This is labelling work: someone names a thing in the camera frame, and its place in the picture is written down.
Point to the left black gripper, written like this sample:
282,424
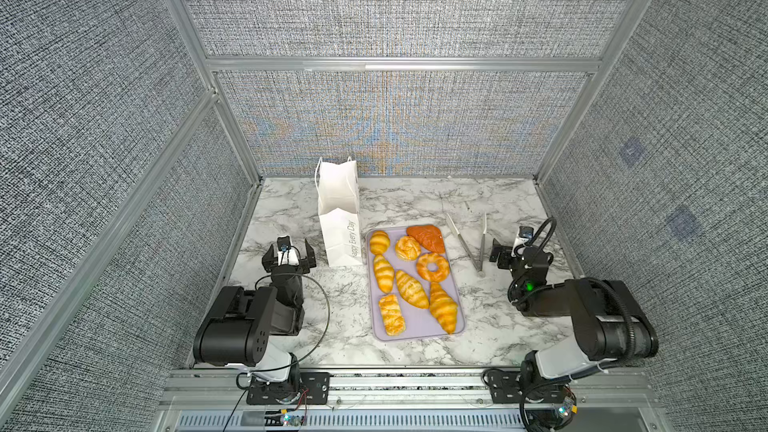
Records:
269,261

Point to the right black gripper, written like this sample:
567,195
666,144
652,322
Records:
501,255

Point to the white paper gift bag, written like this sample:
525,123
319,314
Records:
338,210

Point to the large croissant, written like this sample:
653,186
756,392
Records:
443,308

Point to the rectangular flaky pastry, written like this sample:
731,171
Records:
391,315

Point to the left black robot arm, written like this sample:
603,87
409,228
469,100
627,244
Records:
237,328

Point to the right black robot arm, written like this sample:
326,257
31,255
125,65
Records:
609,327

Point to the reddish brown triangular bread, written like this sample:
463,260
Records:
428,236

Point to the small round croissant top left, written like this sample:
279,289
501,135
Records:
379,242

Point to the croissant left middle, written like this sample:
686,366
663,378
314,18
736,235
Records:
384,273

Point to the round flaky bun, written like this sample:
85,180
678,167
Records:
407,248

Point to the lavender plastic tray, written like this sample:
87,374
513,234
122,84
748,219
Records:
420,324

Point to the croissant centre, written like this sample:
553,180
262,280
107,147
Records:
411,290

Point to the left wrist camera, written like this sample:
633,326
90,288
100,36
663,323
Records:
287,253

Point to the glazed ring donut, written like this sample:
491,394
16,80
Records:
433,267

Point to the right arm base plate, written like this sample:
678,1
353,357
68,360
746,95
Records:
505,387

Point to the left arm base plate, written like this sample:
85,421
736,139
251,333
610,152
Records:
310,387

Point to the aluminium front rail frame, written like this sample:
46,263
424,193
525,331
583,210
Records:
400,399

